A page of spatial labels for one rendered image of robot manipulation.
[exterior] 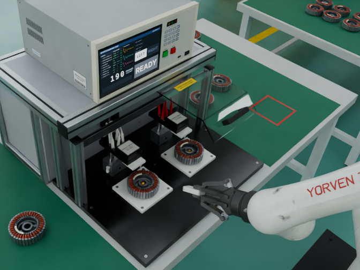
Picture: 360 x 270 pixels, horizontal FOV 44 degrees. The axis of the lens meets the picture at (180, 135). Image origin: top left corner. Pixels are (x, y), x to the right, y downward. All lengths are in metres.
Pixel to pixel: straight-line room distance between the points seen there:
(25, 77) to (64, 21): 0.24
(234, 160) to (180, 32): 0.54
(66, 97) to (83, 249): 0.47
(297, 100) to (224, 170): 0.64
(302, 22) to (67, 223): 1.97
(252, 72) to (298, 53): 1.88
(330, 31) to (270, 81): 0.74
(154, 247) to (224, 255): 0.99
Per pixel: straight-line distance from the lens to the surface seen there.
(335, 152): 3.15
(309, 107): 2.14
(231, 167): 1.69
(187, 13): 1.50
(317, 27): 2.89
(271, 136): 1.91
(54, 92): 1.42
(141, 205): 1.51
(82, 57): 1.33
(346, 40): 2.82
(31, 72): 1.52
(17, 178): 1.67
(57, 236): 1.49
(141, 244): 1.43
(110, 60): 1.31
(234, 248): 2.42
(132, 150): 1.49
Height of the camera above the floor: 1.94
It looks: 41 degrees down
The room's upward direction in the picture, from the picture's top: 7 degrees clockwise
